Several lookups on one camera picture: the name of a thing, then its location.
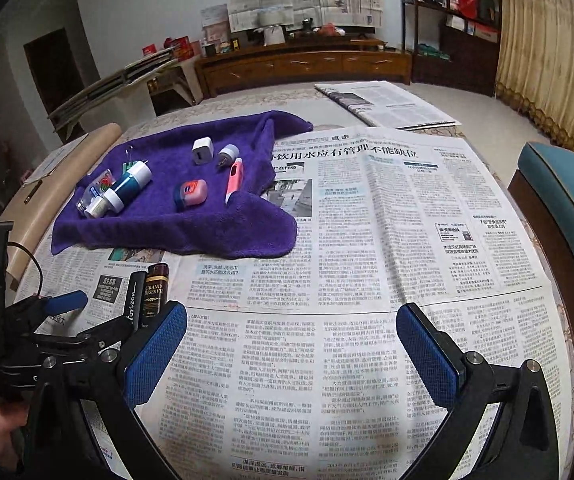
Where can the purple towel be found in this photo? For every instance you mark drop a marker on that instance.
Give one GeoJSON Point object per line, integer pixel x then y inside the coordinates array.
{"type": "Point", "coordinates": [167, 227]}

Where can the newspapers covering screen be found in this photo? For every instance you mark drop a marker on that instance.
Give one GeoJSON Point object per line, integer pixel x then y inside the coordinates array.
{"type": "Point", "coordinates": [312, 0]}

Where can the brown wooden media cabinet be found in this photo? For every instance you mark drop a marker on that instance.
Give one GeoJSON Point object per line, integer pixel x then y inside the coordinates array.
{"type": "Point", "coordinates": [307, 67]}

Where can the folded newspaper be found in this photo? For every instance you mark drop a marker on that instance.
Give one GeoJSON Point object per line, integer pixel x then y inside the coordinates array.
{"type": "Point", "coordinates": [392, 105]}

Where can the newspaper sheet with bold headline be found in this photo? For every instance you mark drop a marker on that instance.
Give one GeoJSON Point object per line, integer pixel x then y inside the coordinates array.
{"type": "Point", "coordinates": [392, 210]}

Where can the small blue and red jar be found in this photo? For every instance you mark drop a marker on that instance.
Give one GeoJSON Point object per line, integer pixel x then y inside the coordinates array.
{"type": "Point", "coordinates": [192, 192]}

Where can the dark pen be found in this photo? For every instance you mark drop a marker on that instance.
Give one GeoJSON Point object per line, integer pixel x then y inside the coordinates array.
{"type": "Point", "coordinates": [32, 190]}

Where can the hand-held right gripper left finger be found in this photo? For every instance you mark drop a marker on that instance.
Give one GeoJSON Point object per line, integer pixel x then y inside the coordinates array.
{"type": "Point", "coordinates": [159, 355]}

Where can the clear bottle with colourful label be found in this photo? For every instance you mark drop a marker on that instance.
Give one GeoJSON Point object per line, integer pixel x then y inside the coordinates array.
{"type": "Point", "coordinates": [98, 186]}

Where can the large newspaper sheet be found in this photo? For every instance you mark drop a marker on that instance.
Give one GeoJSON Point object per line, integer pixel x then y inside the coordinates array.
{"type": "Point", "coordinates": [247, 105]}

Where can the green binder clip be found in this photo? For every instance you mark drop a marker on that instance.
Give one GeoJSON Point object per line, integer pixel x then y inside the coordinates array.
{"type": "Point", "coordinates": [129, 162]}

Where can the stack of folded grey tables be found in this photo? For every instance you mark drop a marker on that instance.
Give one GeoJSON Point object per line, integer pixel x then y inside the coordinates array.
{"type": "Point", "coordinates": [112, 85]}

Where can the pink and white pen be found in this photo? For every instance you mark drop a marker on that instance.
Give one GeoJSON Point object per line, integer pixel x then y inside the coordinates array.
{"type": "Point", "coordinates": [235, 177]}

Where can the white cloth bag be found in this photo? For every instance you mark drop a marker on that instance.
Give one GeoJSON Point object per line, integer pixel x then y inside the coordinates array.
{"type": "Point", "coordinates": [273, 35]}

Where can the white wall calendar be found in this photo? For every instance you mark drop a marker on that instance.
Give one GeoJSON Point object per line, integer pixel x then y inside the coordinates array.
{"type": "Point", "coordinates": [215, 22]}

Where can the beige curtain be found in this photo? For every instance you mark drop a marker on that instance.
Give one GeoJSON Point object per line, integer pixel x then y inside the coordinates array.
{"type": "Point", "coordinates": [552, 40]}

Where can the brown and black tube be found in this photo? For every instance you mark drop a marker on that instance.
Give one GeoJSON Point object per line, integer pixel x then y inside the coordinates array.
{"type": "Point", "coordinates": [156, 290]}

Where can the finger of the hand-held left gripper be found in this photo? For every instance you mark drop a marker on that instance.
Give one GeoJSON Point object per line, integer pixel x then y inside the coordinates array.
{"type": "Point", "coordinates": [107, 335]}
{"type": "Point", "coordinates": [67, 301]}

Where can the white paper sheet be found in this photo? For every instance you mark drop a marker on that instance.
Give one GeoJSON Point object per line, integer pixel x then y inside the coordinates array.
{"type": "Point", "coordinates": [57, 157]}

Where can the blue and white bottle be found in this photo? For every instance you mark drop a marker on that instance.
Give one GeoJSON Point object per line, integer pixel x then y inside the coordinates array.
{"type": "Point", "coordinates": [129, 185]}

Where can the white charger plug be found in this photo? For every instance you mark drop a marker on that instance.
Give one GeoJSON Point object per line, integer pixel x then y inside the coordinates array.
{"type": "Point", "coordinates": [201, 152]}

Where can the beige wooden side table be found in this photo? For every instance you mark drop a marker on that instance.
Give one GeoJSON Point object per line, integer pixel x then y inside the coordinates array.
{"type": "Point", "coordinates": [32, 232]}

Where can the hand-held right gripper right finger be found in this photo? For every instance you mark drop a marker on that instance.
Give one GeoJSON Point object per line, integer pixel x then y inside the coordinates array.
{"type": "Point", "coordinates": [427, 355]}

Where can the newspaper sheet under towel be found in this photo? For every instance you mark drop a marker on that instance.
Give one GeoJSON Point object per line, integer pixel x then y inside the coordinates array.
{"type": "Point", "coordinates": [207, 272]}

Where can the dark wooden display shelf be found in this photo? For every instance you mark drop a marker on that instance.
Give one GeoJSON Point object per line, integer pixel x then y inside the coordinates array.
{"type": "Point", "coordinates": [462, 45]}

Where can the white tape roll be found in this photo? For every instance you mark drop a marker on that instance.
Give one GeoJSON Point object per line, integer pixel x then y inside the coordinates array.
{"type": "Point", "coordinates": [97, 208]}

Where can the red boxes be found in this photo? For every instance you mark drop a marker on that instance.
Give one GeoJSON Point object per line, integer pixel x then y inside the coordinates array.
{"type": "Point", "coordinates": [177, 45]}

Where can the teal cushioned chair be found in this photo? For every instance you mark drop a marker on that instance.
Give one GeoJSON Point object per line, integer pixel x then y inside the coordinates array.
{"type": "Point", "coordinates": [567, 220]}

